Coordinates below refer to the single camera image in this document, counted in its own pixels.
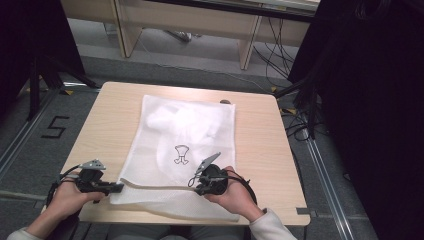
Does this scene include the black floor cables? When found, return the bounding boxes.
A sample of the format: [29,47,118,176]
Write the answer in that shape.
[280,105,322,143]

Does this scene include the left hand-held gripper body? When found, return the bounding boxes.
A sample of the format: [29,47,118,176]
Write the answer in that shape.
[75,158,118,196]

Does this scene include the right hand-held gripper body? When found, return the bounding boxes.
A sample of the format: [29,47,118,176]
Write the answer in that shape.
[194,152,230,197]

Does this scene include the white mesh laundry bag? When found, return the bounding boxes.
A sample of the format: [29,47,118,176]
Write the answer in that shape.
[109,94,242,223]

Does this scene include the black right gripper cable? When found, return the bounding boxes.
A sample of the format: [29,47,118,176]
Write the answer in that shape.
[227,169,258,205]

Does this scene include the grey power strip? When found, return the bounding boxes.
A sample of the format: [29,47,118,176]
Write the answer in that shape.
[163,29,203,44]

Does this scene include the black tape number marking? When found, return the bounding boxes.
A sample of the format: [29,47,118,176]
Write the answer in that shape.
[40,115,71,140]

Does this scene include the white garment with black print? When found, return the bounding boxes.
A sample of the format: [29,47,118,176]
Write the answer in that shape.
[145,102,225,175]

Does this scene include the metal floor rail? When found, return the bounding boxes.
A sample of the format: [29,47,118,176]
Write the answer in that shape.
[303,136,356,240]
[0,89,58,182]

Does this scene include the black tripod stand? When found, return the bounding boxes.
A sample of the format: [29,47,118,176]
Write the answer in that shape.
[25,55,101,122]
[273,64,322,140]

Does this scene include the black curtain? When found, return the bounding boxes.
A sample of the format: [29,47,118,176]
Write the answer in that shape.
[0,0,87,113]
[287,0,424,240]

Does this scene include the bundle of black hanging cables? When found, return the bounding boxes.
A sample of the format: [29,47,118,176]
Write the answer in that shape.
[252,16,296,83]

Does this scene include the person's right hand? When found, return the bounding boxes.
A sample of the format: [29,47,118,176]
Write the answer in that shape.
[203,165,265,223]

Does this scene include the light wooden desk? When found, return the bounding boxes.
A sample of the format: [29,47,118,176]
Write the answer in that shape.
[60,0,322,71]

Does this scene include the person's left hand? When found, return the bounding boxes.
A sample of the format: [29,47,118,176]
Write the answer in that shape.
[44,170,108,224]

